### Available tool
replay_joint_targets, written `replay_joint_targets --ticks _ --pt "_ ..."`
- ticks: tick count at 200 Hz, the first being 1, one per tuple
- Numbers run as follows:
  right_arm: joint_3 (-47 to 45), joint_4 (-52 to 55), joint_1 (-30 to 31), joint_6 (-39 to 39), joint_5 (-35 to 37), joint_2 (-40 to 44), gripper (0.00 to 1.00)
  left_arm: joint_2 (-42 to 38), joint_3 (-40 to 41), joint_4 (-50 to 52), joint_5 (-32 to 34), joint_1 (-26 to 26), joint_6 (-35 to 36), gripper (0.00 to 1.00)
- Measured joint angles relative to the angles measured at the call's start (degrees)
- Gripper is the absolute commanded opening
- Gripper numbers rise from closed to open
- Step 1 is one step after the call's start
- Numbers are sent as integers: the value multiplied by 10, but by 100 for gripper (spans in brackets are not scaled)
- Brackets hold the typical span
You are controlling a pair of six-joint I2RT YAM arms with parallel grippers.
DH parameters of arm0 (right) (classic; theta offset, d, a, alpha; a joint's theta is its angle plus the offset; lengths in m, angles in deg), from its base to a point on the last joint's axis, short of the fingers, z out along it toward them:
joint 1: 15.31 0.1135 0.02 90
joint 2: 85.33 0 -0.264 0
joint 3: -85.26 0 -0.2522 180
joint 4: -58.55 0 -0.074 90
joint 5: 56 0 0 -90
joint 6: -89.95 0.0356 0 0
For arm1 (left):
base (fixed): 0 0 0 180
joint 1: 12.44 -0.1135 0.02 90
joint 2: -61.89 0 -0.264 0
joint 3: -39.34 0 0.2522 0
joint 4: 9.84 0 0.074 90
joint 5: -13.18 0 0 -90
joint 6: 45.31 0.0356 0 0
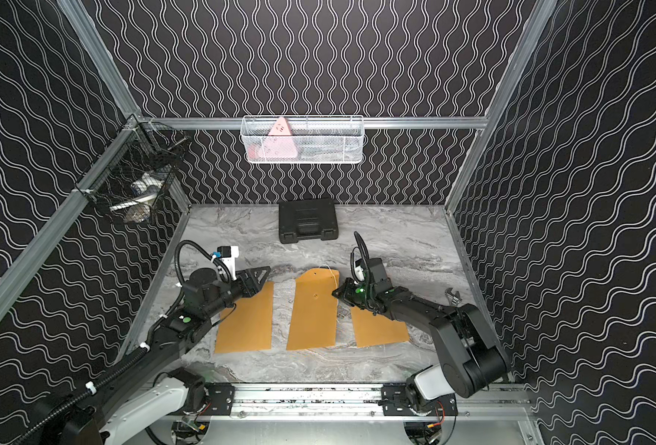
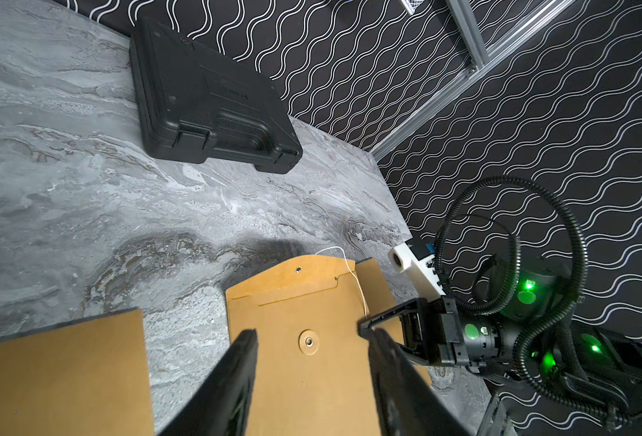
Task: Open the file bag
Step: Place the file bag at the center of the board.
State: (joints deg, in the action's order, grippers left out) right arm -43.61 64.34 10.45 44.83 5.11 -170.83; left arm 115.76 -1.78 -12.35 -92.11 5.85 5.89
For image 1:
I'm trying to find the orange handled adjustable wrench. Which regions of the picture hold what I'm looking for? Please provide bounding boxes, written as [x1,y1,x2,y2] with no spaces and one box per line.
[445,287,463,307]

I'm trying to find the white wire mesh basket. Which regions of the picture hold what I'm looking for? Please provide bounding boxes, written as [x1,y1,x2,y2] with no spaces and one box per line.
[240,115,365,164]

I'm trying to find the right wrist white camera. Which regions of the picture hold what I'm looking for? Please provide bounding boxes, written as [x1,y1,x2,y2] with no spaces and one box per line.
[354,266,366,282]

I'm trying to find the brown file bag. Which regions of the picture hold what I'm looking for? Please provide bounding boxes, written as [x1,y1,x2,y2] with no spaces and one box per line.
[350,307,410,348]
[215,282,274,354]
[286,268,340,350]

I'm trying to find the pink triangular sheet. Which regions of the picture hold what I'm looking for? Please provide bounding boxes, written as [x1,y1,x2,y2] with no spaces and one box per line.
[254,117,298,161]

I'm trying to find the silver object in black basket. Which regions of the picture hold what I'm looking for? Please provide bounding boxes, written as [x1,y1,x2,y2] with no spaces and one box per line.
[110,174,163,223]

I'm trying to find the black plastic tool case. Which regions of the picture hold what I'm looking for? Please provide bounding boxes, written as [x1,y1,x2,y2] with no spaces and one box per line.
[278,198,339,244]

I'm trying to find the black wire mesh basket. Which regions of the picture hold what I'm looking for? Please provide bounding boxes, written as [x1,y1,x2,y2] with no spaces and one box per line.
[79,122,190,224]

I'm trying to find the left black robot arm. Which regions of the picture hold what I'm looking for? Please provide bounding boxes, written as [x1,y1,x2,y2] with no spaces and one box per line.
[15,240,272,444]

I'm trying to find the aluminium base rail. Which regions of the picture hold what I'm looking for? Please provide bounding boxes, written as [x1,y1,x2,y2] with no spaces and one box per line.
[82,381,535,421]

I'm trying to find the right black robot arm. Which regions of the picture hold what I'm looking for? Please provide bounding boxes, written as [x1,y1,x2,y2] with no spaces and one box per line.
[333,232,510,415]

